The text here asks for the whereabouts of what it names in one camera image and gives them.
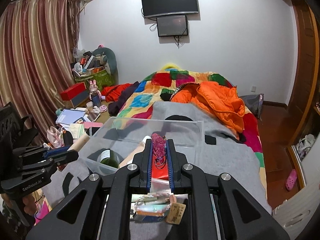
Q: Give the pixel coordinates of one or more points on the large black wall television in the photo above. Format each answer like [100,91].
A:
[154,8]

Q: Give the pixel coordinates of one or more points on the blue white notebook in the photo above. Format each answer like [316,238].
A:
[69,116]

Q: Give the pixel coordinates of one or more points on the red foil package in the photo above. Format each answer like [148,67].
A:
[160,172]

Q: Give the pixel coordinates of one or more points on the wooden tag charm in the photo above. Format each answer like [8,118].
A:
[176,213]

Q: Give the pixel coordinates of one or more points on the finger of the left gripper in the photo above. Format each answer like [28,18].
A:
[60,157]
[55,152]

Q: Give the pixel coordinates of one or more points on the orange down jacket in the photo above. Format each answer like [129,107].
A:
[217,100]

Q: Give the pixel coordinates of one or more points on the red garment on bed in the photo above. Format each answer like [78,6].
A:
[113,93]

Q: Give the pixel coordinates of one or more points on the colourful patchwork quilt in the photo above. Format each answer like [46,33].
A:
[161,85]

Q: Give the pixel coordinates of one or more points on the magenta knitted charm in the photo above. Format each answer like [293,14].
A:
[159,146]

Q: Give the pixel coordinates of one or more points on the green pump bottle white label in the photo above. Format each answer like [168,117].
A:
[110,158]

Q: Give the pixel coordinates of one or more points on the clear plastic storage box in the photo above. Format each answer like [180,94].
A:
[123,135]

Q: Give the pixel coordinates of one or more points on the small wall monitor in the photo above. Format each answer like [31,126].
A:
[172,25]

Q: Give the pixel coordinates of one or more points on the pink clog shoe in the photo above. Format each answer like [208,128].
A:
[291,180]

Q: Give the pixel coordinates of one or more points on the pink rabbit figurine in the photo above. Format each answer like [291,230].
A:
[94,94]

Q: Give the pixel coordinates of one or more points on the grey black blanket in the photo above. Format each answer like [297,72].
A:
[221,153]

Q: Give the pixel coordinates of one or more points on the beige stick red band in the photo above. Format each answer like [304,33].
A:
[79,143]

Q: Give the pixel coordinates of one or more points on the pale green labelled tube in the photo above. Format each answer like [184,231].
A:
[143,198]

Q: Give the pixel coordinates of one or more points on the red long box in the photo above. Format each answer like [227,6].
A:
[73,91]

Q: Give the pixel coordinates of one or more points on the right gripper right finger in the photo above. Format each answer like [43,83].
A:
[219,207]

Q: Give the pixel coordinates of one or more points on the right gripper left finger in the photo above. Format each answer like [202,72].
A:
[99,207]

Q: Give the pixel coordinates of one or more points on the wooden shelf unit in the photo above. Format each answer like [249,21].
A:
[302,141]

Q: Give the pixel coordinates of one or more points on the green storage box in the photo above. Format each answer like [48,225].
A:
[102,78]

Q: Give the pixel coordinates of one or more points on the wooden door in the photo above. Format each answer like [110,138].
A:
[306,78]

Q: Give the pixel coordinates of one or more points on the striped pink gold curtain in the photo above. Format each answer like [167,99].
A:
[37,42]

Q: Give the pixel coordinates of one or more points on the white wardrobe door hearts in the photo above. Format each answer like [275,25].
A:
[294,214]

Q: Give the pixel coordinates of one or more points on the grey green neck pillow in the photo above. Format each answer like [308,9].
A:
[107,58]

